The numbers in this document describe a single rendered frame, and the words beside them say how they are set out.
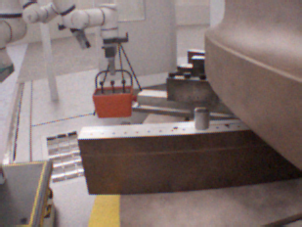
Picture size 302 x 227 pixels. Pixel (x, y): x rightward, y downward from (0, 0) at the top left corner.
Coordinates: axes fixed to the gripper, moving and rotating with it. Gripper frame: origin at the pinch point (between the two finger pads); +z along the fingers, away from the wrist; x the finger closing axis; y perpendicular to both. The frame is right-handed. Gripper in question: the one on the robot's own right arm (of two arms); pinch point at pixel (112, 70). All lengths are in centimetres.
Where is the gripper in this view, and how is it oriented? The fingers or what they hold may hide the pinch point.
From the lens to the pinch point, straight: 136.9
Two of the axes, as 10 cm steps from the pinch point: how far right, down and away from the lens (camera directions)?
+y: -10.0, 0.6, -0.1
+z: 0.5, 9.2, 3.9
